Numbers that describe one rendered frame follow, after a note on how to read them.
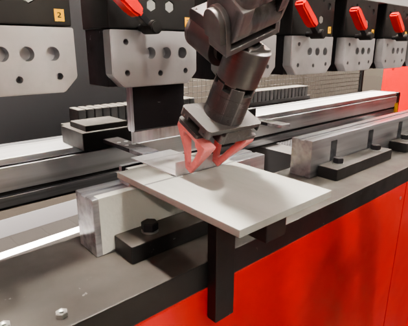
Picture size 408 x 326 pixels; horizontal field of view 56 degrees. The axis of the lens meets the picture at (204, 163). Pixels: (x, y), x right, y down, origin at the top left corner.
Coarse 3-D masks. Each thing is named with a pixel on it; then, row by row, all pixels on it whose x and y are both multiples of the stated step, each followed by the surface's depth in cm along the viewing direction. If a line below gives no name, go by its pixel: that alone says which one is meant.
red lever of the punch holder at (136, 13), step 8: (120, 0) 47; (128, 0) 48; (136, 0) 48; (128, 8) 48; (136, 8) 49; (136, 16) 50; (144, 16) 50; (144, 24) 51; (152, 24) 50; (160, 24) 51; (144, 32) 52; (152, 32) 51
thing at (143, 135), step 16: (128, 96) 60; (144, 96) 60; (160, 96) 62; (176, 96) 65; (128, 112) 61; (144, 112) 61; (160, 112) 63; (176, 112) 65; (128, 128) 62; (144, 128) 62; (160, 128) 65; (176, 128) 67
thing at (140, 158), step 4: (156, 152) 70; (160, 152) 70; (164, 152) 70; (168, 152) 70; (172, 152) 70; (176, 152) 70; (140, 156) 67; (144, 156) 67; (148, 156) 67; (152, 156) 67; (156, 156) 67; (160, 156) 67; (164, 156) 67; (140, 160) 64; (144, 160) 64
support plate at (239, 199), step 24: (144, 168) 61; (216, 168) 61; (240, 168) 61; (168, 192) 51; (192, 192) 51; (216, 192) 51; (240, 192) 51; (264, 192) 51; (288, 192) 51; (312, 192) 51; (216, 216) 44; (240, 216) 44; (264, 216) 44
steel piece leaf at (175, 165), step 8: (152, 160) 64; (160, 160) 64; (168, 160) 64; (176, 160) 64; (184, 160) 58; (192, 160) 59; (208, 160) 61; (160, 168) 60; (168, 168) 60; (176, 168) 57; (184, 168) 58; (200, 168) 60; (176, 176) 57
